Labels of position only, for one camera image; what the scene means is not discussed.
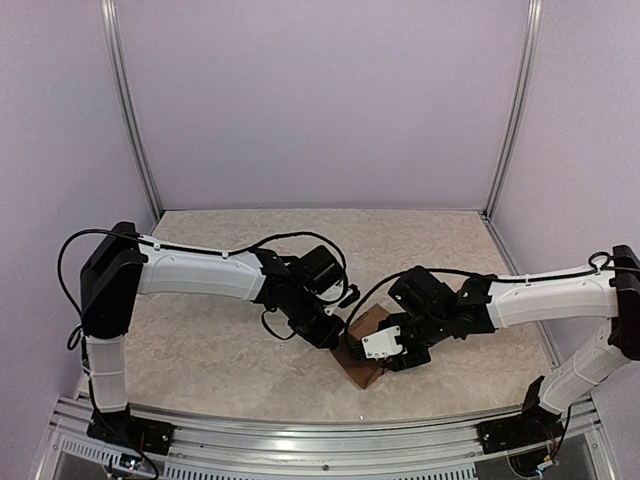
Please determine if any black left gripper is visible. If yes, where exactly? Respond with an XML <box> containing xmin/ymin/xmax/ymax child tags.
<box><xmin>286</xmin><ymin>288</ymin><xmax>348</xmax><ymax>350</ymax></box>

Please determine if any brown cardboard box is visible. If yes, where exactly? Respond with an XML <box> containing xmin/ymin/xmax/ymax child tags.
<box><xmin>331</xmin><ymin>304</ymin><xmax>393</xmax><ymax>390</ymax></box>

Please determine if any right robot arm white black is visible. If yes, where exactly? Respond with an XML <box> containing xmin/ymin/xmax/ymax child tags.
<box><xmin>369</xmin><ymin>245</ymin><xmax>639</xmax><ymax>444</ymax></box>

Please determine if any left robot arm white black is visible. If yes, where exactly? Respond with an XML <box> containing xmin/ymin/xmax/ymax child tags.
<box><xmin>80</xmin><ymin>222</ymin><xmax>352</xmax><ymax>445</ymax></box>

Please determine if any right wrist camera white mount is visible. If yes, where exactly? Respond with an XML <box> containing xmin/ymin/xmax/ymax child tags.
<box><xmin>345</xmin><ymin>326</ymin><xmax>404</xmax><ymax>360</ymax></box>

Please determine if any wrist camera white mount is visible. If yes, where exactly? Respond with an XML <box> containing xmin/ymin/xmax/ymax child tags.
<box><xmin>345</xmin><ymin>326</ymin><xmax>404</xmax><ymax>360</ymax></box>
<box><xmin>320</xmin><ymin>282</ymin><xmax>360</xmax><ymax>315</ymax></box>

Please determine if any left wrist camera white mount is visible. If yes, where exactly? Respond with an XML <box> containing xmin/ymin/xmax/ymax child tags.
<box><xmin>320</xmin><ymin>282</ymin><xmax>360</xmax><ymax>315</ymax></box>

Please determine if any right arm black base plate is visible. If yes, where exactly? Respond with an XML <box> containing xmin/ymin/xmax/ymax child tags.
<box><xmin>476</xmin><ymin>415</ymin><xmax>564</xmax><ymax>454</ymax></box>

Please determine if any front aluminium frame rail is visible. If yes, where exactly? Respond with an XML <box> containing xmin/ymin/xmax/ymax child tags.
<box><xmin>30</xmin><ymin>394</ymin><xmax>621</xmax><ymax>479</ymax></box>

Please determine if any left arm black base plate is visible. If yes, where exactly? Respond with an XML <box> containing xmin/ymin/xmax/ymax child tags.
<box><xmin>87</xmin><ymin>410</ymin><xmax>175</xmax><ymax>456</ymax></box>

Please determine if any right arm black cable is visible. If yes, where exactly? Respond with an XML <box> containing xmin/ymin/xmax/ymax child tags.
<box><xmin>344</xmin><ymin>252</ymin><xmax>640</xmax><ymax>346</ymax></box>

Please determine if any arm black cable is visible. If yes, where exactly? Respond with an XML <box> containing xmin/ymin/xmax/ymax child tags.
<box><xmin>56</xmin><ymin>228</ymin><xmax>349</xmax><ymax>354</ymax></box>
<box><xmin>344</xmin><ymin>252</ymin><xmax>640</xmax><ymax>346</ymax></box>

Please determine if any right aluminium frame post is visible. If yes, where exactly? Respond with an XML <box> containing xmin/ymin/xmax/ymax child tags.
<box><xmin>483</xmin><ymin>0</ymin><xmax>544</xmax><ymax>223</ymax></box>

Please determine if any aluminium frame post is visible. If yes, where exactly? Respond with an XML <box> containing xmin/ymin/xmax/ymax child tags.
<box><xmin>483</xmin><ymin>0</ymin><xmax>544</xmax><ymax>223</ymax></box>
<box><xmin>100</xmin><ymin>0</ymin><xmax>165</xmax><ymax>221</ymax></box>

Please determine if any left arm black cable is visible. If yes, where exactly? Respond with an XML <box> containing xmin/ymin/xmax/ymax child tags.
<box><xmin>56</xmin><ymin>228</ymin><xmax>349</xmax><ymax>354</ymax></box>

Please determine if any left aluminium frame post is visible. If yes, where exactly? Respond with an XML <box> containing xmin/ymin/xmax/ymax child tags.
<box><xmin>100</xmin><ymin>0</ymin><xmax>165</xmax><ymax>221</ymax></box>

